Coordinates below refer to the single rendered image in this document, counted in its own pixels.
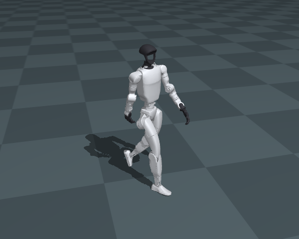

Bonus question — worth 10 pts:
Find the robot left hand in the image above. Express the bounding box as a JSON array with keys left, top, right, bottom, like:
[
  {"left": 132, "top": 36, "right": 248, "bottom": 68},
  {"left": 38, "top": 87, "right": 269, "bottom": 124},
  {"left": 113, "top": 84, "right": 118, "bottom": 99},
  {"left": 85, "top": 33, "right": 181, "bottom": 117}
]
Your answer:
[{"left": 179, "top": 103, "right": 190, "bottom": 125}]

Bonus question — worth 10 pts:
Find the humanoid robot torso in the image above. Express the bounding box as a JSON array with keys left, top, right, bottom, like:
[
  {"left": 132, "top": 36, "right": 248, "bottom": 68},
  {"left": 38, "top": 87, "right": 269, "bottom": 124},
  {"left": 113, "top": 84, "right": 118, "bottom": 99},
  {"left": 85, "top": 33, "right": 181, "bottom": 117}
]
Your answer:
[{"left": 136, "top": 63, "right": 161, "bottom": 120}]

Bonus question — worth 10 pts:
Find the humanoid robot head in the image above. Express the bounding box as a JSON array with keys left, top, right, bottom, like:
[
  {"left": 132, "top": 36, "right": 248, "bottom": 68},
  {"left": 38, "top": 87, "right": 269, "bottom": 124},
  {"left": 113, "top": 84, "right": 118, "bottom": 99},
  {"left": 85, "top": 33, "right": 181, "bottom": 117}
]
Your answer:
[{"left": 139, "top": 44, "right": 157, "bottom": 69}]

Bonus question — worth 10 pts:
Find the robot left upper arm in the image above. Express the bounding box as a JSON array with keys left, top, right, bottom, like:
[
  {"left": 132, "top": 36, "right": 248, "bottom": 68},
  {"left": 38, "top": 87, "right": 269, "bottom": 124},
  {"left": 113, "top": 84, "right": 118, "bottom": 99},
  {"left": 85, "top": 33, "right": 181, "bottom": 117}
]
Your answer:
[{"left": 158, "top": 65, "right": 174, "bottom": 93}]

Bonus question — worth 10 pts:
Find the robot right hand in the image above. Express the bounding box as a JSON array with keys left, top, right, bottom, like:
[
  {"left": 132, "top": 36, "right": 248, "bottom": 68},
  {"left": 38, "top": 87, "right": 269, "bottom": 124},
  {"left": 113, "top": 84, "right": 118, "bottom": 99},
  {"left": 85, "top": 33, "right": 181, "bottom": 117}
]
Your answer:
[{"left": 125, "top": 112, "right": 135, "bottom": 123}]

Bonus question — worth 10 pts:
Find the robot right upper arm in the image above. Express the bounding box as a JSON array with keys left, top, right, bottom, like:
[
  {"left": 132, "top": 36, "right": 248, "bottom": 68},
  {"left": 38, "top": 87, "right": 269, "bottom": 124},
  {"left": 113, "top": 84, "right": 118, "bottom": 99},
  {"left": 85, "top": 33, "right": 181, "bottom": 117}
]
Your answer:
[{"left": 128, "top": 71, "right": 142, "bottom": 102}]

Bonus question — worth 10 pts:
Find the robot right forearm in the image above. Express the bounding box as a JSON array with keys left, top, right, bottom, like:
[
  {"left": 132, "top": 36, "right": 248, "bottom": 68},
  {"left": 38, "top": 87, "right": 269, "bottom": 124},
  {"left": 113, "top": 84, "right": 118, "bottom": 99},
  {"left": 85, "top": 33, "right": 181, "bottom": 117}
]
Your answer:
[{"left": 124, "top": 94, "right": 134, "bottom": 116}]

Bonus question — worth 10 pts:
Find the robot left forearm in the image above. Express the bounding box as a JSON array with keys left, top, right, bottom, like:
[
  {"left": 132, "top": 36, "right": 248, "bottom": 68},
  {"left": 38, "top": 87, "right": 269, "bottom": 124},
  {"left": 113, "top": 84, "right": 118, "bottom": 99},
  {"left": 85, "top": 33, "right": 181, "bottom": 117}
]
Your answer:
[{"left": 169, "top": 89, "right": 184, "bottom": 109}]

